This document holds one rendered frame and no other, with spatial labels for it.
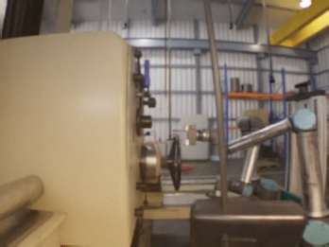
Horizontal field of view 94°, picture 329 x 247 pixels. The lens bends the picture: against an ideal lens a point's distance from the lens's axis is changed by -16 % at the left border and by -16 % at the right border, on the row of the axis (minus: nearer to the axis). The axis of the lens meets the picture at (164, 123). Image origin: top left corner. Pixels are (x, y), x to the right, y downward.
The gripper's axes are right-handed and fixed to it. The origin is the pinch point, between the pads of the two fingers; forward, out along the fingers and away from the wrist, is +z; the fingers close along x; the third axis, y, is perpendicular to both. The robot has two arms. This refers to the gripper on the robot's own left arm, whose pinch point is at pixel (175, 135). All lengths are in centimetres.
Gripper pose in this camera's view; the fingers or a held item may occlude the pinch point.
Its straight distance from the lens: 121.5
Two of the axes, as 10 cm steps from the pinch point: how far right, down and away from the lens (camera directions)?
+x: 0.1, 9.8, -1.8
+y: 0.3, -1.8, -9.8
